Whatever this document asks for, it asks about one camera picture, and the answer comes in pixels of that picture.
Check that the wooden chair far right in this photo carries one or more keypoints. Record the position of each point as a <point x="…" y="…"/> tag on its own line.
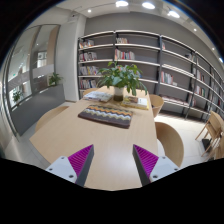
<point x="156" y="102"/>

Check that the stacked yellow books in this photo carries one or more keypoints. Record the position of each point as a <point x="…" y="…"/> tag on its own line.
<point x="135" y="102"/>

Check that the open white magazine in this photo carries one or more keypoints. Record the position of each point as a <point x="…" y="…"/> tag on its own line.
<point x="98" y="96"/>

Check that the wooden armchair at right edge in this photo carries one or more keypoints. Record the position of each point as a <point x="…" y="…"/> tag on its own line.
<point x="215" y="128"/>

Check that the green potted plant in vase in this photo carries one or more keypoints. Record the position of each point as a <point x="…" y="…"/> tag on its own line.
<point x="121" y="78"/>

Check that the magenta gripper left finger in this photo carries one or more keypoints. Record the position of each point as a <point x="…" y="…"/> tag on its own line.
<point x="74" y="168"/>

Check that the zigzag patterned folded towel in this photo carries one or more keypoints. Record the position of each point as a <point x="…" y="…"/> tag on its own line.
<point x="107" y="115"/>

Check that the wooden chair near right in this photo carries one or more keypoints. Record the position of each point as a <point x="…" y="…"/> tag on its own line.
<point x="171" y="142"/>

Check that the small potted plant on ledge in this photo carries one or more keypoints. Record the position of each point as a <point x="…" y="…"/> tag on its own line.
<point x="54" y="79"/>

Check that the wooden chair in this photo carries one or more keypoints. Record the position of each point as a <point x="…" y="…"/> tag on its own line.
<point x="171" y="142"/>
<point x="156" y="102"/>

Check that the potted plant behind glass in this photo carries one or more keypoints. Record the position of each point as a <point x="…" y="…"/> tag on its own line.
<point x="17" y="95"/>

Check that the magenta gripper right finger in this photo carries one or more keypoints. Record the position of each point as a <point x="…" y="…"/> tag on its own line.
<point x="152" y="167"/>

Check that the grey low partition cabinet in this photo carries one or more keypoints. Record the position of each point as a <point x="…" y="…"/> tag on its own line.
<point x="30" y="111"/>

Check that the large grey bookshelf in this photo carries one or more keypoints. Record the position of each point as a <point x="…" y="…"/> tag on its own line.
<point x="191" y="84"/>

